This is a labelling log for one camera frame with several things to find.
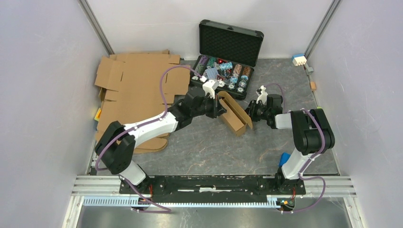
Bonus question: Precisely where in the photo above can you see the black poker chip case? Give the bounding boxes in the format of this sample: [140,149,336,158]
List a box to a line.
[190,19,264,100]

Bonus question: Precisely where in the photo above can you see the yellow orange block at left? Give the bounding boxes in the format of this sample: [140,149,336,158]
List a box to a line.
[94,108,102,122]

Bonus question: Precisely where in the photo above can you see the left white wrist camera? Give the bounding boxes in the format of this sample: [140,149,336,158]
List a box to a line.
[200,76,219,99]

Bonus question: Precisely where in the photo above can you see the blue white toy block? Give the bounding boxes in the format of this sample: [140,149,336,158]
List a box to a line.
[291,54,307,66]

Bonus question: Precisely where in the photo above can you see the stack of cardboard blanks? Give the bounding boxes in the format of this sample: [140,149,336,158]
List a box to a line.
[95,50,190,141]

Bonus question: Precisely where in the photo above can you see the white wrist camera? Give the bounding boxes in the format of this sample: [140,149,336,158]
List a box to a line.
[200,76,219,99]
[256,85,268,105]

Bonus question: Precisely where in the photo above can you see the orange small block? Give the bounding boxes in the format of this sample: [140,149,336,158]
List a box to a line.
[310,82,317,92]

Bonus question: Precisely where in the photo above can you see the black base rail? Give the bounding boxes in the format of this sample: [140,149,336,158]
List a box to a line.
[137,175,306,203]

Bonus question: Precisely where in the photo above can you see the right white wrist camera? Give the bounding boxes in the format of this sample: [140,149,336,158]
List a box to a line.
[256,85,268,105]

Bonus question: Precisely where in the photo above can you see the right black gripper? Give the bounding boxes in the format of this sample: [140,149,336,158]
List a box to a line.
[238,100,270,122]

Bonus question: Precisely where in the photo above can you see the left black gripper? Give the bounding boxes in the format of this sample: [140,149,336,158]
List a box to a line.
[191,92,227,119]

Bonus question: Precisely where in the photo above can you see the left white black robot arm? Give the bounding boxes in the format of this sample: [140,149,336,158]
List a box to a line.
[95,87,227,194]

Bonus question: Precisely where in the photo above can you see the blue block near base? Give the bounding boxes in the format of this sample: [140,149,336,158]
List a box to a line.
[278,152,291,167]

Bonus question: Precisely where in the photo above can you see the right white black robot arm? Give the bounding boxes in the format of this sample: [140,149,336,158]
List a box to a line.
[245,94,335,194]

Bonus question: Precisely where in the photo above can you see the brown cardboard box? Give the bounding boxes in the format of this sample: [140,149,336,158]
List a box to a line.
[218,91,253,136]

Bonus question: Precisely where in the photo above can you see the grey small block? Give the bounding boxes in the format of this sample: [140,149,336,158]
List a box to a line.
[304,66,314,75]

